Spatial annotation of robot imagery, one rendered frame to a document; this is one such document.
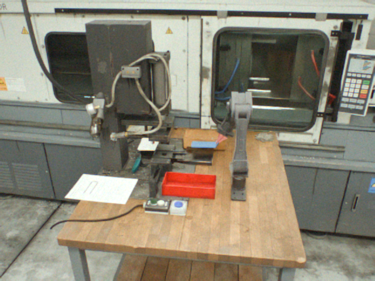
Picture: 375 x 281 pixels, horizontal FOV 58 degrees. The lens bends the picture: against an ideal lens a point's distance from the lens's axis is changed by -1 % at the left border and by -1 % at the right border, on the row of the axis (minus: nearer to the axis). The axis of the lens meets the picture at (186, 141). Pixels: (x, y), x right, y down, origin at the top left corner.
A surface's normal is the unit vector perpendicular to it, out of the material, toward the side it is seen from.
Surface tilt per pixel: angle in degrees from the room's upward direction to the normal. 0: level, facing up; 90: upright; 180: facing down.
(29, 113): 90
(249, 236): 0
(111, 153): 90
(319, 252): 0
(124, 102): 90
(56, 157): 90
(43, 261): 0
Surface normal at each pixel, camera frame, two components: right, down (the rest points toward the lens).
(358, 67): -0.38, 0.53
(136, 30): -0.13, 0.45
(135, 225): 0.00, -0.89
